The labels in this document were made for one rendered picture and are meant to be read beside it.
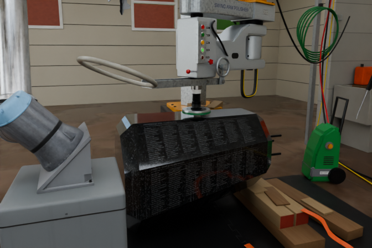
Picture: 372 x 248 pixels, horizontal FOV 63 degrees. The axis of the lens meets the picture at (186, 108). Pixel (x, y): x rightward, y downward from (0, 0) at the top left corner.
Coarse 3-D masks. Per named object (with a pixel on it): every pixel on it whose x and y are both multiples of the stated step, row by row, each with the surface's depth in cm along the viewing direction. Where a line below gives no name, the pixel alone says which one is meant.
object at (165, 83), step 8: (144, 80) 202; (160, 80) 197; (168, 80) 201; (176, 80) 206; (184, 80) 211; (192, 80) 216; (200, 80) 222; (208, 80) 226; (216, 80) 234; (224, 80) 234; (152, 88) 193
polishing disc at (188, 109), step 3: (183, 108) 232; (186, 108) 232; (189, 108) 232; (204, 108) 232; (207, 108) 232; (183, 111) 227; (186, 111) 224; (189, 111) 222; (192, 111) 221; (195, 111) 221; (198, 111) 221; (201, 111) 222; (204, 111) 223; (207, 111) 225
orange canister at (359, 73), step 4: (356, 68) 439; (360, 68) 433; (364, 68) 429; (368, 68) 431; (356, 72) 440; (360, 72) 433; (364, 72) 430; (368, 72) 432; (356, 76) 440; (360, 76) 434; (364, 76) 431; (368, 76) 433; (356, 80) 441; (360, 80) 434; (364, 80) 432; (368, 80) 434; (352, 84) 447; (356, 84) 443; (360, 84) 435; (364, 84) 434
